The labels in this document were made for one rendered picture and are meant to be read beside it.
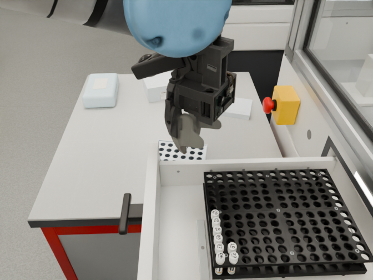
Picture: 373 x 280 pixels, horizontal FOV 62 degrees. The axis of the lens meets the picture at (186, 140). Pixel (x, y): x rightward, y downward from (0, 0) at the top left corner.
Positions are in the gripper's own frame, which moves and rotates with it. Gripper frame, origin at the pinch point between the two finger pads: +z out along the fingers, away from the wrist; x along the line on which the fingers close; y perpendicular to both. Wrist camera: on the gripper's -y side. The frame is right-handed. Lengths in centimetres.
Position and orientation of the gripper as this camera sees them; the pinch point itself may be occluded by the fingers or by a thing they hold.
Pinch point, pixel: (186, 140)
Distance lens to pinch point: 56.4
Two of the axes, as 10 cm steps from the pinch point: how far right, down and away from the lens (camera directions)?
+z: 0.3, 7.5, 6.6
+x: 5.6, -5.6, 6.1
